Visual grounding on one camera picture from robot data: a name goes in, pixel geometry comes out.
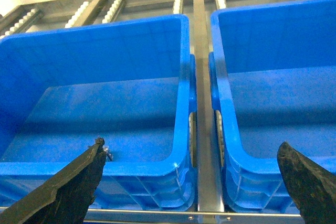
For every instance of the blue crate middle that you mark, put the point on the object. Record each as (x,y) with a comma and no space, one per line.
(131,83)

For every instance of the blue crate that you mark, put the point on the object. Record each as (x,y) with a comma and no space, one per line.
(131,83)
(272,72)

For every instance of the steel shelf rack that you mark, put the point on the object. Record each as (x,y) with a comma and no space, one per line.
(207,153)

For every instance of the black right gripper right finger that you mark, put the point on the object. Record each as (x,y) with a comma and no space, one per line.
(310,186)

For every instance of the blue crate right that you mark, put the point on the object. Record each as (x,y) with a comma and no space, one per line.
(272,72)

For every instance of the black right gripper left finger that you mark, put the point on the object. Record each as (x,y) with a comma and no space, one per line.
(65,197)

